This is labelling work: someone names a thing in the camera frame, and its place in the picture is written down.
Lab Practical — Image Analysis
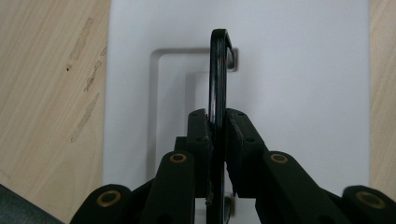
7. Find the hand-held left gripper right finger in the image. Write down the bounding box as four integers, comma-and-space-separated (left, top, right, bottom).
225, 107, 353, 224

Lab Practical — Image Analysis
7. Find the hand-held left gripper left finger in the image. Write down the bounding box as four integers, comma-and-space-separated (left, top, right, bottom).
139, 107, 216, 224

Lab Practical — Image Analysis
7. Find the black plate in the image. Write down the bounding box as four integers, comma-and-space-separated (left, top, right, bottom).
205, 28, 235, 224

